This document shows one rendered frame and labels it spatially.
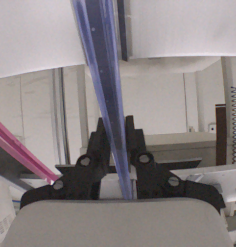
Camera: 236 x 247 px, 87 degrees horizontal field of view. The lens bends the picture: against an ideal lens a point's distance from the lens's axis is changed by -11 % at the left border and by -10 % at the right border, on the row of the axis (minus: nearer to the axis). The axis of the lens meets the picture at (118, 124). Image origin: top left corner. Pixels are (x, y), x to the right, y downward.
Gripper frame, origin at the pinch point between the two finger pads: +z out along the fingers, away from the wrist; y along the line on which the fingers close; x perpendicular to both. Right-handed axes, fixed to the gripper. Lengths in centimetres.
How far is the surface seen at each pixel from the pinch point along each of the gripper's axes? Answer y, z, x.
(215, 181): 16.8, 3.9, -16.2
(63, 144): -21.0, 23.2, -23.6
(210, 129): 113, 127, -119
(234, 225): 39, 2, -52
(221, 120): 40, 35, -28
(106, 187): -3.6, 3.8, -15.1
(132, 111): 8, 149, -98
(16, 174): -18.8, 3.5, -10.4
